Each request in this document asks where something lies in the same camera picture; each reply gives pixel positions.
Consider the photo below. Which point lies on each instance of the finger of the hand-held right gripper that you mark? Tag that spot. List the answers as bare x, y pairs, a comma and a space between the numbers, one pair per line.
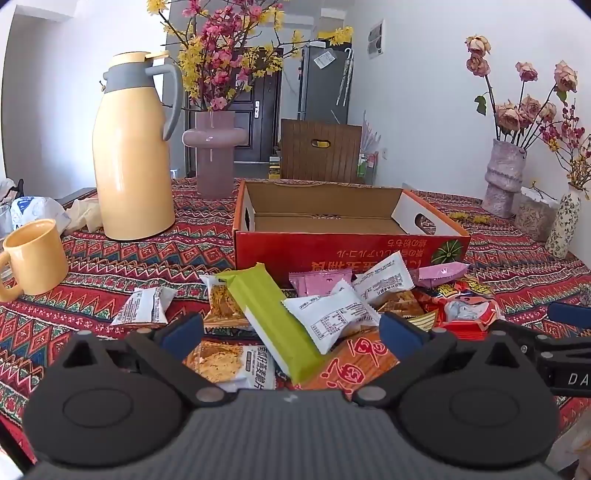
561, 347
572, 316

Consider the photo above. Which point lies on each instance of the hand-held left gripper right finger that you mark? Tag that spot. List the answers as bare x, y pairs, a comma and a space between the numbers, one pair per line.
399, 333

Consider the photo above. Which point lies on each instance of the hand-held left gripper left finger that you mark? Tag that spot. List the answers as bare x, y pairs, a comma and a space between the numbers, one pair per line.
182, 331

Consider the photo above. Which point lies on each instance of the brown snack packet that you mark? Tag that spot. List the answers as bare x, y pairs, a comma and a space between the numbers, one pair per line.
406, 304

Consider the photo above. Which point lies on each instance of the white snack packet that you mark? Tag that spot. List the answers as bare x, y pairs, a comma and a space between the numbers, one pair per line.
328, 318
383, 279
143, 307

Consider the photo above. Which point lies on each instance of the large orange snack packet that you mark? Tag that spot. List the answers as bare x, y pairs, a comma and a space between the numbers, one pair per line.
355, 369

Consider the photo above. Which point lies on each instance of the red snack packet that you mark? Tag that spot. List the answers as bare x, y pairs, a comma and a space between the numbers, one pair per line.
466, 311

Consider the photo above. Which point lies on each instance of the long green snack packet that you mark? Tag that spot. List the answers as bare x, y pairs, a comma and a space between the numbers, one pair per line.
272, 318

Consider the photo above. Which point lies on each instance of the pink snack packet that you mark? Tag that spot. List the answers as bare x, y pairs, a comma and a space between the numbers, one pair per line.
318, 282
441, 273

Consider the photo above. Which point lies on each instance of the red cardboard box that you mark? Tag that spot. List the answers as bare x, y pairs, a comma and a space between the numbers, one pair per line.
323, 249

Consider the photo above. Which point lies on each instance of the orange clear crisp packet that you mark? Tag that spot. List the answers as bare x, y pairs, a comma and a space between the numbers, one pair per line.
221, 302

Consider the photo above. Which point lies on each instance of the white label crisp packet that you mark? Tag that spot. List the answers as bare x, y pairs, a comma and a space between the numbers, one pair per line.
226, 364

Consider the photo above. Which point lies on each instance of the white speckled vase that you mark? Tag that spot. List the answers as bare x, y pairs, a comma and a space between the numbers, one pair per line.
564, 221

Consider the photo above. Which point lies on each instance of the clear jar with white lid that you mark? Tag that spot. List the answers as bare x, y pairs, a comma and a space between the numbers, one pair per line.
533, 217

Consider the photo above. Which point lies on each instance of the fallen yellow blossoms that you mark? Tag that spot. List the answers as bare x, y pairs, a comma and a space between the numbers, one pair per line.
468, 217

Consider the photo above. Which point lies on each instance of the textured pink ceramic vase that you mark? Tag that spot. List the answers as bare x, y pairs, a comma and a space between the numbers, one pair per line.
503, 184

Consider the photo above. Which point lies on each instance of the beige crumpled cloth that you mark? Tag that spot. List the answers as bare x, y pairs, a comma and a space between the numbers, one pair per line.
85, 214

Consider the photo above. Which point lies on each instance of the yellow thermos jug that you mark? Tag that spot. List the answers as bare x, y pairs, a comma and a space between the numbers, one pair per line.
131, 175

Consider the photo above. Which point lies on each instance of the yellow mug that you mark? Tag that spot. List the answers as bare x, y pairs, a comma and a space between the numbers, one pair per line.
34, 258

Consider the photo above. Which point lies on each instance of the red berry and yellow branches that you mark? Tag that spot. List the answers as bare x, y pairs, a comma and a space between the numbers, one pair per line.
575, 147

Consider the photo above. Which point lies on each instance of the pink glass vase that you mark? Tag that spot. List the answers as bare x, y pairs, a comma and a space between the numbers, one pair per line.
213, 157

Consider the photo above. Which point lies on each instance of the white plastic bag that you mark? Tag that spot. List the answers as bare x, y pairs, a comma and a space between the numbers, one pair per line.
39, 212

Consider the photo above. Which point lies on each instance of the brown wooden chair back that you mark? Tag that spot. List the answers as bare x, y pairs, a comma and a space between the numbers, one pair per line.
318, 161

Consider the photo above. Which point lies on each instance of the dried pink roses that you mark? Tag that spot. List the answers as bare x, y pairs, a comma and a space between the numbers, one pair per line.
512, 113

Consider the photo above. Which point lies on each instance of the dark entrance door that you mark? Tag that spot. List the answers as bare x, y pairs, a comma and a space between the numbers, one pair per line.
263, 120

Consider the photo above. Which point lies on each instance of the grey refrigerator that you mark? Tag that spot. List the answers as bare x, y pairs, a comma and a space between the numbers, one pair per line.
318, 92

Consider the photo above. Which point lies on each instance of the white folded umbrella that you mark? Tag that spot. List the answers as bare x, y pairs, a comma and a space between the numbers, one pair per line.
345, 78

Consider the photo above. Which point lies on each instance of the pink and yellow blossom branches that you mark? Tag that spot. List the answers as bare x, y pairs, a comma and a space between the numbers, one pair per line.
221, 60

